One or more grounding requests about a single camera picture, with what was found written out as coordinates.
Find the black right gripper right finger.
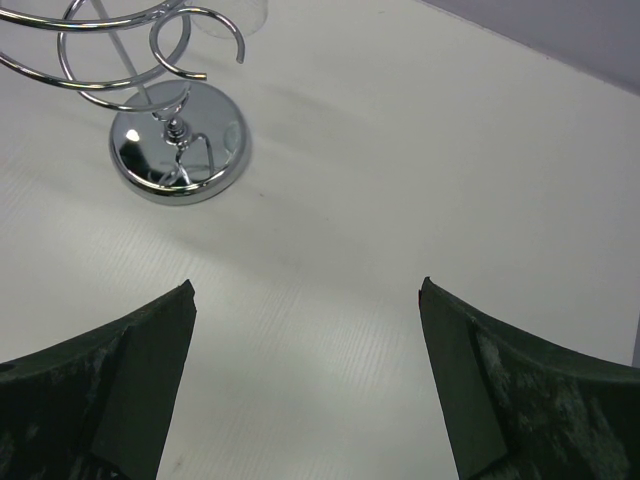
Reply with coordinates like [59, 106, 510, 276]
[418, 278, 639, 479]

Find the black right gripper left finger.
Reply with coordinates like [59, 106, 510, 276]
[1, 281, 197, 479]

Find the clear wine glass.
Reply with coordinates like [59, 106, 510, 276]
[185, 0, 269, 39]

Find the chrome wine glass rack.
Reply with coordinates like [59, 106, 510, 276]
[1, 1, 251, 206]

